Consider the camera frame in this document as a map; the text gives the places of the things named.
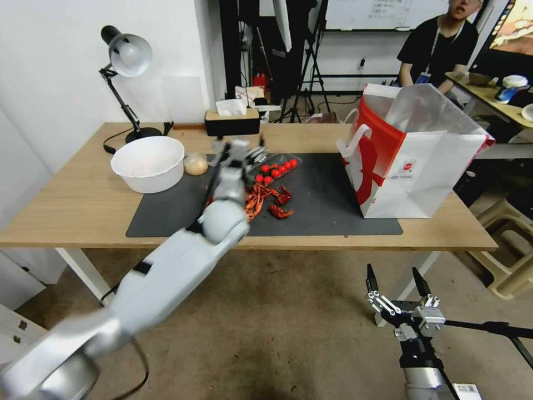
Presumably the black tissue box wooden lid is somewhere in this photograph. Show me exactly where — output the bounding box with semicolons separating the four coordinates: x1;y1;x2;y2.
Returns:
204;109;262;138

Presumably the black desk mat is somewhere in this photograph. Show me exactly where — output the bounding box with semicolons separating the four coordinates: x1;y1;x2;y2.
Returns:
125;152;404;238

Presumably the black lamp cable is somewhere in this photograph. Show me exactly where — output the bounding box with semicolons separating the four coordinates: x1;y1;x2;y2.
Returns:
103;124;139;156

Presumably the wooden side desk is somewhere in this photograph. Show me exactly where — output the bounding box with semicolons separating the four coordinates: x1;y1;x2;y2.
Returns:
444;71;533;160

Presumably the cardboard box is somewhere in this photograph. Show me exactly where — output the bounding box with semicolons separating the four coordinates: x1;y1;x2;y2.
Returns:
234;84;268;107

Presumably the black metal stand bar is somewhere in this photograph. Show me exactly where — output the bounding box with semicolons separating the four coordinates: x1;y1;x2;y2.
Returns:
441;318;533;369

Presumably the black desk lamp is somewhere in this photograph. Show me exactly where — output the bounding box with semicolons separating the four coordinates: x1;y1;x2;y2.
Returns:
98;25;163;145

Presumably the person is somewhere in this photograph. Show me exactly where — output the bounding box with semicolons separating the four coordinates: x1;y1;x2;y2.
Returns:
396;0;480;100

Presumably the clear disposable takeout box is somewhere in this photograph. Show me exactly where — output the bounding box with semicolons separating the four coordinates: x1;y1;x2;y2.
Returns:
243;151;303;186

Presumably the wooden table with white legs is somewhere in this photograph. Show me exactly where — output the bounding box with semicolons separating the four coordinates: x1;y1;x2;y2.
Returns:
0;121;500;302

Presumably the white and red delivery bag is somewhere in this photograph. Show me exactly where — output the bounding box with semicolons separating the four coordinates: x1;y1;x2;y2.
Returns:
336;83;497;220

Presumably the beige round bun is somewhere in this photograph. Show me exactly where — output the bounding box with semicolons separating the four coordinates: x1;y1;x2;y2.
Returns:
183;152;209;177

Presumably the computer monitor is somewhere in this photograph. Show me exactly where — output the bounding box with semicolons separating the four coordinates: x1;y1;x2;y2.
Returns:
474;0;533;75

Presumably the white plastic bowl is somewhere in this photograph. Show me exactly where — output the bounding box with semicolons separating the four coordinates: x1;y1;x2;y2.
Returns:
109;136;185;194

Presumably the white drawer cabinet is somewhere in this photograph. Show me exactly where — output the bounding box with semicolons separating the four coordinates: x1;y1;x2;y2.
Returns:
0;244;71;367

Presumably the whiteboard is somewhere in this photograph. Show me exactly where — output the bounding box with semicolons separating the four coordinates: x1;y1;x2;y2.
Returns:
324;0;454;32

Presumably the white softbox panel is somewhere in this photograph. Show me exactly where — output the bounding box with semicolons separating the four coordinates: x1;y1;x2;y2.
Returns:
259;0;293;54

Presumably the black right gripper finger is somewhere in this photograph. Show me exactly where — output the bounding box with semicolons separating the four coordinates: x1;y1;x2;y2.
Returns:
412;266;442;311
364;263;402;329

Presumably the black tripod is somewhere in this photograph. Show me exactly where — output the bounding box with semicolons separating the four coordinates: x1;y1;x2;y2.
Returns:
278;0;335;124

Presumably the white and blue cup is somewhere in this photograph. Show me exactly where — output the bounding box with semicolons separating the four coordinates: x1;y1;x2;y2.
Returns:
496;74;530;104

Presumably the beige plastic stool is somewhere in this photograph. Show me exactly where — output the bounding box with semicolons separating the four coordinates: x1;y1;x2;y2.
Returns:
455;194;533;302

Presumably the white tissue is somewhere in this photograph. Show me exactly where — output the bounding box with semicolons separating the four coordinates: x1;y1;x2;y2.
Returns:
215;98;248;118

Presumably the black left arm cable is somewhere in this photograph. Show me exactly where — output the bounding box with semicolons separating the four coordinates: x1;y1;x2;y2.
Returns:
99;336;150;400

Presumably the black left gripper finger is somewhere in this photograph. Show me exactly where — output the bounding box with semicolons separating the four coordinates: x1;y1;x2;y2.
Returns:
211;139;229;168
248;133;269;164

